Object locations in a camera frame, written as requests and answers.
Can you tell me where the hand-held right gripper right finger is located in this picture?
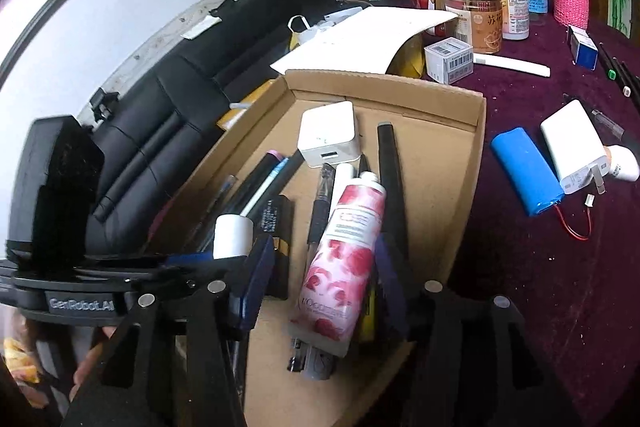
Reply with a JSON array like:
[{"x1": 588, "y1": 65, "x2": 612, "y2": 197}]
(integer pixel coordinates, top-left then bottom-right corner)
[{"x1": 374, "y1": 234, "x2": 581, "y2": 427}]

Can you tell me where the rose print hand cream tube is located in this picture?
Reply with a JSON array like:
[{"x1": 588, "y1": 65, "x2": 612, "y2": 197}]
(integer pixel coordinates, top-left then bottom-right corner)
[{"x1": 290, "y1": 172, "x2": 388, "y2": 358}]

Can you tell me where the black flat strip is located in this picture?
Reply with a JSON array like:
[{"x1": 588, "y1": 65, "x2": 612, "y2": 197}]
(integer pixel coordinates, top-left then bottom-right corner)
[{"x1": 376, "y1": 122, "x2": 411, "y2": 258}]

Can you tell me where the clear pen black grip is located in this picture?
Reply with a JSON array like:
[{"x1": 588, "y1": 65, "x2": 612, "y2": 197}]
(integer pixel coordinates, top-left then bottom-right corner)
[{"x1": 306, "y1": 163, "x2": 337, "y2": 268}]

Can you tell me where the glass jar orange label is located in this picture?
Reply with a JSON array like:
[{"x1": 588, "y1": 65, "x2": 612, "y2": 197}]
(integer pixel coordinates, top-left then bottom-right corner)
[{"x1": 437, "y1": 0, "x2": 505, "y2": 55}]

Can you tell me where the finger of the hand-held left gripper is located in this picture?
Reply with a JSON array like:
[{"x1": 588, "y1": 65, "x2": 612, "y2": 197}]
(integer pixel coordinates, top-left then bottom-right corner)
[{"x1": 160, "y1": 252, "x2": 251, "y2": 288}]

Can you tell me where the square white charger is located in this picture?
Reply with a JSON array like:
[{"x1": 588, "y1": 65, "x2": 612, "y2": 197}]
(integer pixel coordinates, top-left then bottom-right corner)
[{"x1": 297, "y1": 101, "x2": 360, "y2": 168}]

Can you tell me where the black marker white cap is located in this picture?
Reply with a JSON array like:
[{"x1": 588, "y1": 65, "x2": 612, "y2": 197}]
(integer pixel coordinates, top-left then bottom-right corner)
[{"x1": 612, "y1": 57, "x2": 632, "y2": 98}]

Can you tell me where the person's left hand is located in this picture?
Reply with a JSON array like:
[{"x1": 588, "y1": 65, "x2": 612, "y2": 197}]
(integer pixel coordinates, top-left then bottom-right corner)
[{"x1": 70, "y1": 326, "x2": 123, "y2": 403}]

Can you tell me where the clear pen dark tip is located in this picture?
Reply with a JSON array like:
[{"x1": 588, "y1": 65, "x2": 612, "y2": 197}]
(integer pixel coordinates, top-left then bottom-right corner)
[{"x1": 562, "y1": 93, "x2": 626, "y2": 138}]

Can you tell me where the black leather chair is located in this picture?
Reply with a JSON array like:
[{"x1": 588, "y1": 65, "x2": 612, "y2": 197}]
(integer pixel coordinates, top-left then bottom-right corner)
[{"x1": 82, "y1": 0, "x2": 351, "y2": 253}]

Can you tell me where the shallow cardboard box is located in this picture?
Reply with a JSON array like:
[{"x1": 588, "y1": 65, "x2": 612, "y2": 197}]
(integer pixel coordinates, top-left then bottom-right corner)
[{"x1": 147, "y1": 69, "x2": 488, "y2": 427}]

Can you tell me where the black marker green cap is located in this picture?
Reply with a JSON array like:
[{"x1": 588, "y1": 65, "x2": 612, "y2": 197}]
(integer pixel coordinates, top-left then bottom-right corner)
[{"x1": 598, "y1": 42, "x2": 617, "y2": 81}]

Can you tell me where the white plastic bottle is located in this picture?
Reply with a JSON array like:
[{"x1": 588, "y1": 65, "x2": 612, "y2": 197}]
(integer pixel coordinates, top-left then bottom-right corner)
[{"x1": 495, "y1": 0, "x2": 531, "y2": 41}]

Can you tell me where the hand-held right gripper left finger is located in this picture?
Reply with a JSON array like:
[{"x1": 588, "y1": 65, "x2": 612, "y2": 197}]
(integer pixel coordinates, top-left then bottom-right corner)
[{"x1": 60, "y1": 234, "x2": 277, "y2": 427}]

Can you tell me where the white paper bag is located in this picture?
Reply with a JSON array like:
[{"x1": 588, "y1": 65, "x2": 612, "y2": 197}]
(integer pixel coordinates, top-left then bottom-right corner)
[{"x1": 287, "y1": 2, "x2": 366, "y2": 48}]

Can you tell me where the large white charger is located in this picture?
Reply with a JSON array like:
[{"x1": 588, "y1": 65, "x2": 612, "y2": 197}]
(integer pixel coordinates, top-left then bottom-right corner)
[{"x1": 540, "y1": 99, "x2": 612, "y2": 195}]

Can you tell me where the clear pen fine tip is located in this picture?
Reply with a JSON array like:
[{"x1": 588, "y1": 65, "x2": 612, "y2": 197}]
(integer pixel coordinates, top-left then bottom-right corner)
[{"x1": 197, "y1": 174, "x2": 238, "y2": 248}]

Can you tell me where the white pen teal tip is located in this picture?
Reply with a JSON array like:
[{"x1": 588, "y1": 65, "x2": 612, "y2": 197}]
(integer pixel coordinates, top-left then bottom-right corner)
[{"x1": 240, "y1": 157, "x2": 292, "y2": 218}]

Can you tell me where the orange yellow packet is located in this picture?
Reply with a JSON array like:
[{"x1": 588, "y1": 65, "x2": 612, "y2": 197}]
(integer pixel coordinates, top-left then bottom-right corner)
[{"x1": 2, "y1": 337, "x2": 41, "y2": 385}]

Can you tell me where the black marker pink cap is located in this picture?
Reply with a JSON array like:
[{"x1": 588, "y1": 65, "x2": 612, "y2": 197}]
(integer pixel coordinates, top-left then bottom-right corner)
[{"x1": 220, "y1": 150, "x2": 286, "y2": 220}]

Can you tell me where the white barcode box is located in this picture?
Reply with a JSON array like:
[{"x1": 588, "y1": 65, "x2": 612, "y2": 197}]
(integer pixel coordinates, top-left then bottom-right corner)
[{"x1": 424, "y1": 38, "x2": 474, "y2": 85}]

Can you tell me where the blue battery pack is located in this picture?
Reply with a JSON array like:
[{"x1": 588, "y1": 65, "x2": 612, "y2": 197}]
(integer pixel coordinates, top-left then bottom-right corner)
[{"x1": 490, "y1": 127, "x2": 598, "y2": 242}]

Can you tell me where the yellow bag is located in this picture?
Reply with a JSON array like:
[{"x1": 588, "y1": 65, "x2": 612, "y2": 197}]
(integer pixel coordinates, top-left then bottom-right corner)
[{"x1": 387, "y1": 34, "x2": 428, "y2": 80}]

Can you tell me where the white bottle orange neck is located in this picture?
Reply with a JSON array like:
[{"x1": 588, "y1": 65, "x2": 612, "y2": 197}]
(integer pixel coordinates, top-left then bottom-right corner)
[{"x1": 605, "y1": 145, "x2": 640, "y2": 182}]

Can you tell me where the long white tube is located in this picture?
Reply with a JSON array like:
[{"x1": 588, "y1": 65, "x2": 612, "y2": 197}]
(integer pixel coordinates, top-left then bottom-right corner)
[{"x1": 332, "y1": 163, "x2": 357, "y2": 208}]

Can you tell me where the blue white small box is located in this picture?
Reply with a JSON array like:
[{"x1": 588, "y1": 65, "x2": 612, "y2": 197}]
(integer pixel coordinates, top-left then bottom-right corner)
[{"x1": 567, "y1": 27, "x2": 599, "y2": 70}]

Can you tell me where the white flat strip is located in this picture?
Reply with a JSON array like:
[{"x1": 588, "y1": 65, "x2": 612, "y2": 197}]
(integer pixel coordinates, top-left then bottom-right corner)
[{"x1": 472, "y1": 54, "x2": 552, "y2": 78}]

